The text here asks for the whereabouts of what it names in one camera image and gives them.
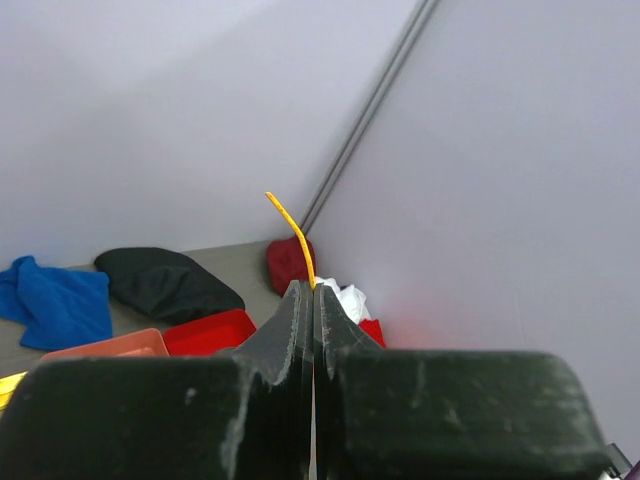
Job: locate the bright red cloth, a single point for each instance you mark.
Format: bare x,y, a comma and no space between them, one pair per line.
372,327

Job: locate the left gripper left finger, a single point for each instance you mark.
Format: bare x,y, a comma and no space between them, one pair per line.
243,414

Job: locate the right aluminium corner post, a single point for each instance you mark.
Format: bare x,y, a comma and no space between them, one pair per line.
415,25

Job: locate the gold tin box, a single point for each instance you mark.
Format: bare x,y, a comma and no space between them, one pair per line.
8,386

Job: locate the red box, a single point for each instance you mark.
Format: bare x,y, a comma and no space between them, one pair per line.
208,335

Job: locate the blue cloth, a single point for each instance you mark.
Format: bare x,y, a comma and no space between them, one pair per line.
58,308

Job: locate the white cloth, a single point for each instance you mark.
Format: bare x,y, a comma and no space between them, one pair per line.
351,299

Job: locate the salmon pink box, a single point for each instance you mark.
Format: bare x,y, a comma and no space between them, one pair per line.
147,342

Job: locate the dark red cloth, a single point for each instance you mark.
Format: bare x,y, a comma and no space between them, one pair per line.
285,263

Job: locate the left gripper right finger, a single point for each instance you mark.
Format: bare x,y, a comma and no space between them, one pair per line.
445,414

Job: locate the black cloth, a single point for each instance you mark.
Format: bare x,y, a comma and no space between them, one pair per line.
164,285

